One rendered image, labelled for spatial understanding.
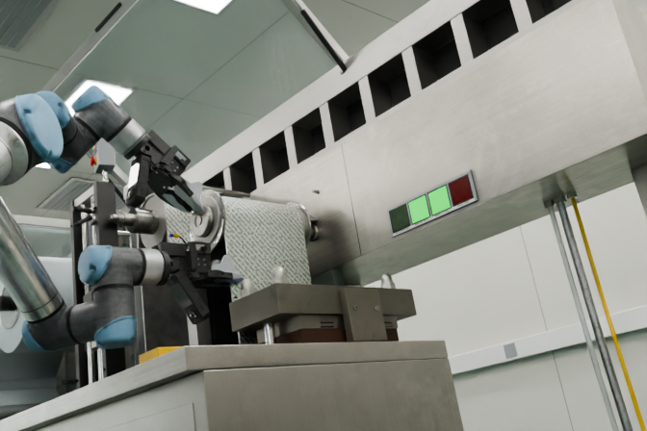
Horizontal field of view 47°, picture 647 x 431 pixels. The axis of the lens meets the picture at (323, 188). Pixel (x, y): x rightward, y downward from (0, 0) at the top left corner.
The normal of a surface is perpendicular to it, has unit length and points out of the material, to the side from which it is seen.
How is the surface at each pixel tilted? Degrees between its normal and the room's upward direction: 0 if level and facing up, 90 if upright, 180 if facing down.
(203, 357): 90
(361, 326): 90
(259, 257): 90
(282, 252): 90
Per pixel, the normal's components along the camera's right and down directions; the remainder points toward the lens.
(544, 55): -0.74, -0.12
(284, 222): 0.66, -0.36
